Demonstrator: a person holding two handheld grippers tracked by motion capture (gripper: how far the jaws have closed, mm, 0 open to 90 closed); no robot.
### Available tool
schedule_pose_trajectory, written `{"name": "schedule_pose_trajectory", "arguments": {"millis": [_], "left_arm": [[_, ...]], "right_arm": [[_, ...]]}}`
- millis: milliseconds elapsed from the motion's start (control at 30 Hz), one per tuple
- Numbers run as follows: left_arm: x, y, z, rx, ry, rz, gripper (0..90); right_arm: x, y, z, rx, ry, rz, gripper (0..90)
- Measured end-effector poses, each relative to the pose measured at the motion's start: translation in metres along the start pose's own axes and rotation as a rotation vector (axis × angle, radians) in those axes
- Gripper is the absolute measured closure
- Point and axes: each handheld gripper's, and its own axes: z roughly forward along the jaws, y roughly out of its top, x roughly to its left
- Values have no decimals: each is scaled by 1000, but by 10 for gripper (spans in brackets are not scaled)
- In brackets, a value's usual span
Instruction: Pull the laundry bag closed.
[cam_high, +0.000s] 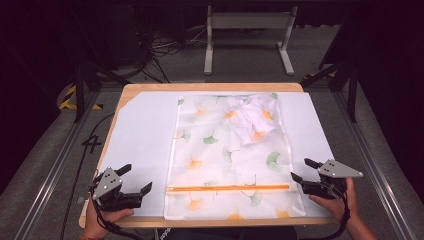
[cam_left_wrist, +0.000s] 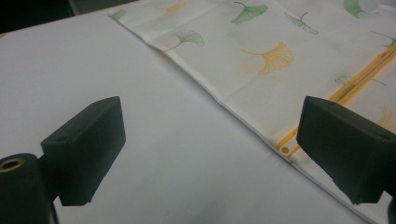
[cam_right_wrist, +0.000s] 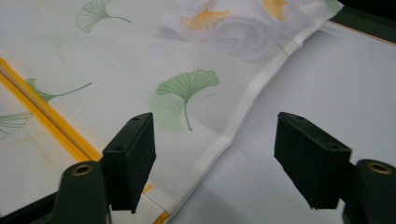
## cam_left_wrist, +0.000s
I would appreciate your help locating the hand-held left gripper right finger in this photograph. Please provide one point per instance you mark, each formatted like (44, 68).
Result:
(345, 146)

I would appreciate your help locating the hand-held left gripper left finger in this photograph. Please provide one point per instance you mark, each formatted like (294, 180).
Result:
(87, 149)

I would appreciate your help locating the white leaf-print pillowcase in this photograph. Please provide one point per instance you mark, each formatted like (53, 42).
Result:
(249, 59)

